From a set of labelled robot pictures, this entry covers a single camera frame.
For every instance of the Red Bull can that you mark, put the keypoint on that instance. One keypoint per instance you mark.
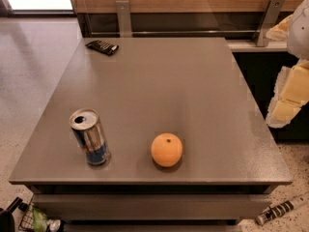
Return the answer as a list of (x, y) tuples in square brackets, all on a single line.
[(86, 126)]

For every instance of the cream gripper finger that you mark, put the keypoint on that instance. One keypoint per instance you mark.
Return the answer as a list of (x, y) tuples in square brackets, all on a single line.
[(291, 93), (279, 32)]

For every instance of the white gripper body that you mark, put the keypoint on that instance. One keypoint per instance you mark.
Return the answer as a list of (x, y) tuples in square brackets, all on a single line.
[(299, 36)]

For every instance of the grey cabinet drawer front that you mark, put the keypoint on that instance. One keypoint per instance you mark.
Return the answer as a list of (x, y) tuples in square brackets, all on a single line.
[(151, 207)]

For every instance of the black white striped tool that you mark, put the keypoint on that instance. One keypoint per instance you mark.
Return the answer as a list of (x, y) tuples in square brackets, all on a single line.
[(281, 209)]

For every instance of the left metal bracket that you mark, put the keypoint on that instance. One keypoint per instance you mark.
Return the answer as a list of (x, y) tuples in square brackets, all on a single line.
[(124, 18)]

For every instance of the black object on floor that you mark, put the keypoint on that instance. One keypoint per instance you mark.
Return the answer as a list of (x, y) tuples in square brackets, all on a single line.
[(7, 218)]

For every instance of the orange fruit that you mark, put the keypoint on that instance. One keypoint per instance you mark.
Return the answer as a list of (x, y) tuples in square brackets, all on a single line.
[(166, 149)]

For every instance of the right metal bracket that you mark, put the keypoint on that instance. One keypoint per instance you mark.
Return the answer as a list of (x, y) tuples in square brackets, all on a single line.
[(269, 19)]

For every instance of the horizontal metal rail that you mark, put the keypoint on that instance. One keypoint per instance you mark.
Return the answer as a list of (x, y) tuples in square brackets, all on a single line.
[(232, 34)]

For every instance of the metal bracket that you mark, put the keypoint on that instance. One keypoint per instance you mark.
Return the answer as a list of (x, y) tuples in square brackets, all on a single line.
[(124, 18), (269, 19)]

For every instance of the wire basket with items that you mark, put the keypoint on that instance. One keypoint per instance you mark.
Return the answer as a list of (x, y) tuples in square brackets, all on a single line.
[(35, 220)]

